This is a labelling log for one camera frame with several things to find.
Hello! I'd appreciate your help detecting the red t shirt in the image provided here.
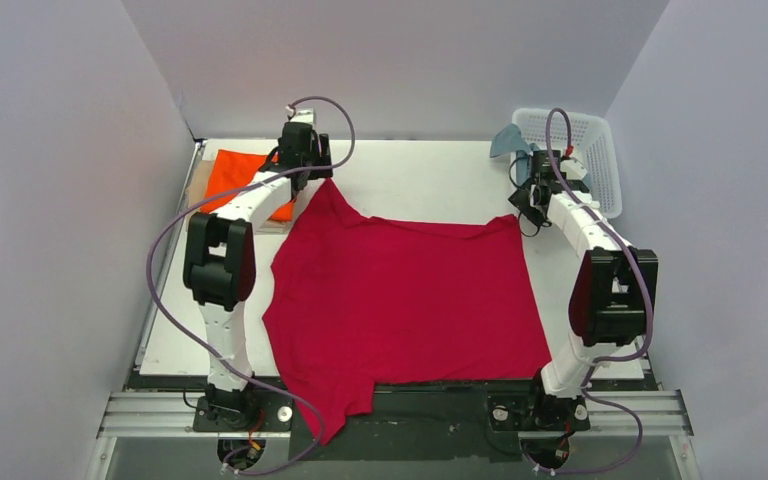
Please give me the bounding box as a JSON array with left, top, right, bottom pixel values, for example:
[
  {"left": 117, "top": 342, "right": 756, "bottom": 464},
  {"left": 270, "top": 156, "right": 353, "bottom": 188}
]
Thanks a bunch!
[{"left": 263, "top": 181, "right": 551, "bottom": 442}]

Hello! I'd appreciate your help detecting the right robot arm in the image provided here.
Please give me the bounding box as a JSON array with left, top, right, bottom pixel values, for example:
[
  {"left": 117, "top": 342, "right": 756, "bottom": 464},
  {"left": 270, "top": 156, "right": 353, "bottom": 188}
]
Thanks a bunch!
[{"left": 509, "top": 149, "right": 658, "bottom": 431}]

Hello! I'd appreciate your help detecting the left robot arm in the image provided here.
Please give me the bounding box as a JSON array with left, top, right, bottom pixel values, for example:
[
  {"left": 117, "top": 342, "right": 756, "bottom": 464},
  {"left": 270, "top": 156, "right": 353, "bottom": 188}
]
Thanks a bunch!
[{"left": 183, "top": 118, "right": 331, "bottom": 430}]

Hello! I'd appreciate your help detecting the grey-blue t shirt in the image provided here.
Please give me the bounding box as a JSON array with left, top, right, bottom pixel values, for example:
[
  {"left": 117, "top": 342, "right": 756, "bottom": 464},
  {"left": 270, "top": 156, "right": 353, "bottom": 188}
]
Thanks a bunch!
[{"left": 489, "top": 124, "right": 538, "bottom": 187}]

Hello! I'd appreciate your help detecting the folded orange t shirt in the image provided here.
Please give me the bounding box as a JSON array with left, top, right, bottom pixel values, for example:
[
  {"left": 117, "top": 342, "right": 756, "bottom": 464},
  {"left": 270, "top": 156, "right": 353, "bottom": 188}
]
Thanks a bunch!
[{"left": 199, "top": 149, "right": 295, "bottom": 223}]

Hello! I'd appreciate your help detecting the white plastic basket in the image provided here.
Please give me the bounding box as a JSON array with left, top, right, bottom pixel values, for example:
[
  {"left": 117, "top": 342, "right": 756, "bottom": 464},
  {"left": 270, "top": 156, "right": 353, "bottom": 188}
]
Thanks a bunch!
[{"left": 511, "top": 108, "right": 622, "bottom": 219}]

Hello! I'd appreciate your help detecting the folded beige t shirt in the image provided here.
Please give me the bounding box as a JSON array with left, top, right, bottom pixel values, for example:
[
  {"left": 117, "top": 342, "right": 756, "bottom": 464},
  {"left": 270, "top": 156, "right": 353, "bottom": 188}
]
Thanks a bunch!
[{"left": 187, "top": 159, "right": 294, "bottom": 230}]

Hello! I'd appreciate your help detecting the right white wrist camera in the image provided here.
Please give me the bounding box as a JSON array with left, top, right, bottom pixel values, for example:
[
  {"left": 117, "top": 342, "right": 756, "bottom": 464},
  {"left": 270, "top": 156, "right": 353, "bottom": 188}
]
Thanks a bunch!
[{"left": 560, "top": 156, "right": 587, "bottom": 177}]

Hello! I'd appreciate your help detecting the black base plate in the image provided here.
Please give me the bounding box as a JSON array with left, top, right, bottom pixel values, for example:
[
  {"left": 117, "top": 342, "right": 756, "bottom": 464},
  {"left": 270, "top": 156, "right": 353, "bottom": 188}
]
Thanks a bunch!
[{"left": 125, "top": 375, "right": 657, "bottom": 465}]

